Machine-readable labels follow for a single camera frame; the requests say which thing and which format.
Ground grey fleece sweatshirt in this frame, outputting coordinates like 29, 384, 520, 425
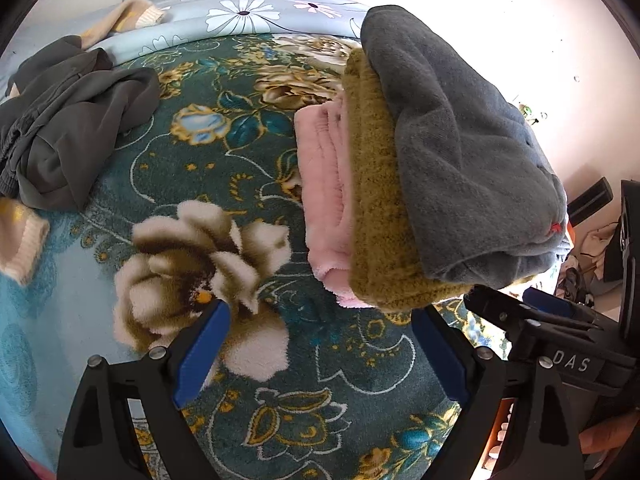
361, 4, 572, 288

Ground person's hand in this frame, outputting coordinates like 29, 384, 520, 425
482, 396, 640, 470

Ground cream yellow knit garment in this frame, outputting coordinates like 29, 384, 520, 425
1, 0, 164, 286

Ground folded mustard knit sweater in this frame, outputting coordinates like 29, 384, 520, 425
343, 48, 472, 312

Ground teal floral bed blanket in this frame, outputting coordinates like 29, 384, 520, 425
1, 34, 459, 479

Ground dark grey trousers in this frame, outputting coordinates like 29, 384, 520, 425
1, 36, 160, 211

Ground folded pink garment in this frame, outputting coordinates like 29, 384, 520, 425
294, 93, 367, 308

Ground light blue floral pillow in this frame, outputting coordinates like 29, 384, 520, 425
0, 0, 374, 91

